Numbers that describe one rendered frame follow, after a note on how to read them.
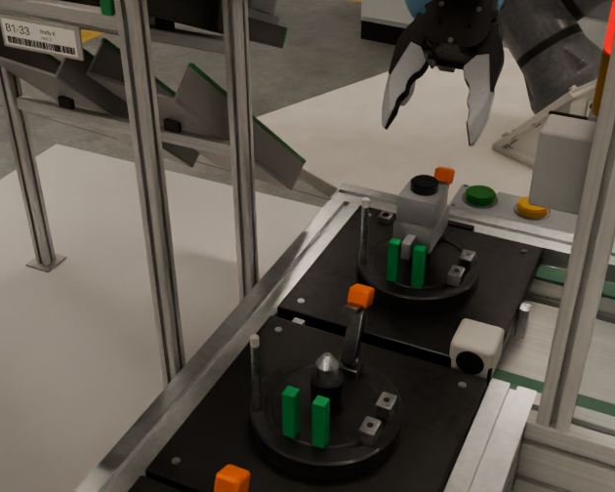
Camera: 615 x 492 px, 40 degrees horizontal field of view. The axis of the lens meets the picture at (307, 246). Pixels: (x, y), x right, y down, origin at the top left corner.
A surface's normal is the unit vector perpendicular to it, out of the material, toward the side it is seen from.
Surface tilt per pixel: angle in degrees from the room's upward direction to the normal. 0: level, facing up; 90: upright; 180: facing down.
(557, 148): 90
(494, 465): 0
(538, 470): 90
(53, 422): 0
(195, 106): 90
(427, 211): 90
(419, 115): 0
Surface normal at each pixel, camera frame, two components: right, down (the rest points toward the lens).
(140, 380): 0.00, -0.83
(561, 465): -0.43, 0.51
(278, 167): 0.82, 0.32
